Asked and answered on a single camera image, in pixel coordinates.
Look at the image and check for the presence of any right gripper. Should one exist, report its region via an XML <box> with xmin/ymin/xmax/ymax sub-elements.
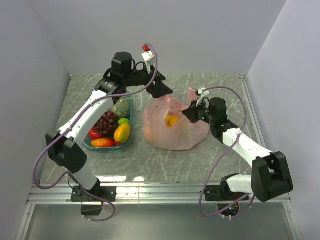
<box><xmin>182</xmin><ymin>98</ymin><xmax>216</xmax><ymax>126</ymax></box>

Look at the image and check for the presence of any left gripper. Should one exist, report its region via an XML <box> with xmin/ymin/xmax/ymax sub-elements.
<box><xmin>124</xmin><ymin>62</ymin><xmax>174</xmax><ymax>99</ymax></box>

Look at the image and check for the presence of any orange peach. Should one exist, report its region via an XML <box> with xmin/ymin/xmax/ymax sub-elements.
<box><xmin>166</xmin><ymin>115</ymin><xmax>180</xmax><ymax>128</ymax></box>

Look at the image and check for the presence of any pink plastic bag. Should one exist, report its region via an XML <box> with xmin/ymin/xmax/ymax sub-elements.
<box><xmin>142</xmin><ymin>88</ymin><xmax>210</xmax><ymax>151</ymax></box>

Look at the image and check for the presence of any yellow orange fruit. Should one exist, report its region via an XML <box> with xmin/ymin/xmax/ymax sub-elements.
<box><xmin>165</xmin><ymin>115</ymin><xmax>172</xmax><ymax>125</ymax></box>

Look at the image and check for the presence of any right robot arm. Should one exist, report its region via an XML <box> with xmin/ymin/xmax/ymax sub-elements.
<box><xmin>182</xmin><ymin>97</ymin><xmax>294</xmax><ymax>203</ymax></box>

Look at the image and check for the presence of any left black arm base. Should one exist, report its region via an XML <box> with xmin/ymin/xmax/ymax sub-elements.
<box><xmin>70</xmin><ymin>186</ymin><xmax>117</xmax><ymax>217</ymax></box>

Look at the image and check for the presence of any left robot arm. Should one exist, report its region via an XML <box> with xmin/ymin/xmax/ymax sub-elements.
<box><xmin>45</xmin><ymin>48</ymin><xmax>173</xmax><ymax>201</ymax></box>

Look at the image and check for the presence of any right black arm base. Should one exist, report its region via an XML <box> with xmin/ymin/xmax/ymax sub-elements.
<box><xmin>204</xmin><ymin>184</ymin><xmax>246</xmax><ymax>218</ymax></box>

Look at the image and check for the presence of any netted cantaloupe melon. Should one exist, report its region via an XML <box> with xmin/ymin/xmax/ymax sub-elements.
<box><xmin>109</xmin><ymin>99</ymin><xmax>131</xmax><ymax>119</ymax></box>

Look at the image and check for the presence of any small green fruit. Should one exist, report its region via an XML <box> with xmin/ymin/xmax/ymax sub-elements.
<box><xmin>117</xmin><ymin>118</ymin><xmax>130</xmax><ymax>125</ymax></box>

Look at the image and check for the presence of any orange mango at tray bottom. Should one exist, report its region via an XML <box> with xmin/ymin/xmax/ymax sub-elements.
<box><xmin>113</xmin><ymin>122</ymin><xmax>131</xmax><ymax>144</ymax></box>

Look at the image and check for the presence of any purple grape bunch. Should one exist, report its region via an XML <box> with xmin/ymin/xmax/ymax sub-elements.
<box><xmin>93</xmin><ymin>111</ymin><xmax>119</xmax><ymax>136</ymax></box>

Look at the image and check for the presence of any red orange long fruit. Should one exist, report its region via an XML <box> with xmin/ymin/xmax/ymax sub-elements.
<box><xmin>91</xmin><ymin>137</ymin><xmax>115</xmax><ymax>148</ymax></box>

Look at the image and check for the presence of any red apple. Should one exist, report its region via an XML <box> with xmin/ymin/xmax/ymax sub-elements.
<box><xmin>88</xmin><ymin>128</ymin><xmax>104</xmax><ymax>140</ymax></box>

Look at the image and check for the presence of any teal plastic fruit tray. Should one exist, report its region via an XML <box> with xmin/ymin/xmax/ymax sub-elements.
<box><xmin>82</xmin><ymin>96</ymin><xmax>133</xmax><ymax>152</ymax></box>

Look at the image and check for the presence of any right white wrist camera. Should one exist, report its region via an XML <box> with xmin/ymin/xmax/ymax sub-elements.
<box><xmin>196</xmin><ymin>87</ymin><xmax>210</xmax><ymax>106</ymax></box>

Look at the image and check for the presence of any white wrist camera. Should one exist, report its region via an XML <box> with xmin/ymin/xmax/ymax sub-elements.
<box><xmin>141</xmin><ymin>44</ymin><xmax>155</xmax><ymax>74</ymax></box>
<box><xmin>196</xmin><ymin>87</ymin><xmax>210</xmax><ymax>106</ymax></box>

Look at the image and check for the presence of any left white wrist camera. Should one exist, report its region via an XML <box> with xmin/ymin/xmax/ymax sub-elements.
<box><xmin>141</xmin><ymin>44</ymin><xmax>155</xmax><ymax>74</ymax></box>

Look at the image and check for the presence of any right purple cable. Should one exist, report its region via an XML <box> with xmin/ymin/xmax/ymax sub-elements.
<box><xmin>198</xmin><ymin>86</ymin><xmax>256</xmax><ymax>219</ymax></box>

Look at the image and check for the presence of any purple cable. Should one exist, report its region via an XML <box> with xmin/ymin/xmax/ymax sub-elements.
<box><xmin>198</xmin><ymin>86</ymin><xmax>256</xmax><ymax>219</ymax></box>
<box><xmin>32</xmin><ymin>43</ymin><xmax>159</xmax><ymax>223</ymax></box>

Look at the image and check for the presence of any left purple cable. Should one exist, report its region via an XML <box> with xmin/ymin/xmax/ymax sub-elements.
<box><xmin>32</xmin><ymin>43</ymin><xmax>159</xmax><ymax>223</ymax></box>

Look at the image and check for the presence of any aluminium mounting rail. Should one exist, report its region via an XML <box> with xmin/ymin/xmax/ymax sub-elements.
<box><xmin>26</xmin><ymin>181</ymin><xmax>292</xmax><ymax>205</ymax></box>

